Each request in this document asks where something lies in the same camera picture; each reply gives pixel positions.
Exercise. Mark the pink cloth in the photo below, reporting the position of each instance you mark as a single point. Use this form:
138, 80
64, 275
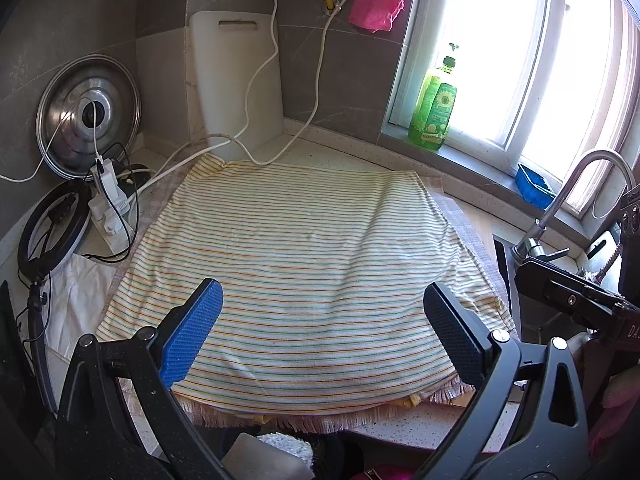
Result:
375, 5

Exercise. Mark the grey box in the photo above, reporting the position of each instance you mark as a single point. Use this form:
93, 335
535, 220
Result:
260, 460

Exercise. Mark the white fluffy cloth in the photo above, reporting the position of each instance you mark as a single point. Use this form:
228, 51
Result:
285, 442

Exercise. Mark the steel pot lid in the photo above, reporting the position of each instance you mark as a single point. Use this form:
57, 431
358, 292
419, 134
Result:
65, 110

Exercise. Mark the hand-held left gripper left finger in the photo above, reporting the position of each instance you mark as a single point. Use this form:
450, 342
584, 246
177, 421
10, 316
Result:
192, 330

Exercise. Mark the pink garment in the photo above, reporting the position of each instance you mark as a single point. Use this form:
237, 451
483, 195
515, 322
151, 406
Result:
617, 395

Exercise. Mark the striped cloth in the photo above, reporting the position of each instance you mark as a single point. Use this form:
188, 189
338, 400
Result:
310, 260

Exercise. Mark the white power strip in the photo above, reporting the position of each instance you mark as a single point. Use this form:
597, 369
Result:
112, 230

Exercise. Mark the steel sink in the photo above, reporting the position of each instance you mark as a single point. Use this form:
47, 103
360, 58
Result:
545, 317

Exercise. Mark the steel faucet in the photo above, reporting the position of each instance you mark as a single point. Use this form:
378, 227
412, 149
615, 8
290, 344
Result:
530, 247

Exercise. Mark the green dish soap bottle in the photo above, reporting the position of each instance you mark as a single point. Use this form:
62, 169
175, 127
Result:
430, 120

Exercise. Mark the white plastic bag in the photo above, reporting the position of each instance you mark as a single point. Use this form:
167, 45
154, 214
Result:
80, 295

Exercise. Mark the window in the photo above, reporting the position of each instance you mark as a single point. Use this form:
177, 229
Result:
540, 35

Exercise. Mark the blue plastic container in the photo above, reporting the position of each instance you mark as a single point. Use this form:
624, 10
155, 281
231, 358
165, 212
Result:
532, 185

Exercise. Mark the white charger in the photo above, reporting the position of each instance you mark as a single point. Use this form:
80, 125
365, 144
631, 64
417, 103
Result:
102, 172

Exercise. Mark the white cutting board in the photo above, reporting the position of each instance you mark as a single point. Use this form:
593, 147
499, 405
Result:
230, 85

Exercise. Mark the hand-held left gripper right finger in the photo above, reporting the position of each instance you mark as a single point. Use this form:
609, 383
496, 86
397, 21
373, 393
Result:
452, 330

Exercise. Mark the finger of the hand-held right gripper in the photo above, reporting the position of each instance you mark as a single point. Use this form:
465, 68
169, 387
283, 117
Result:
555, 285

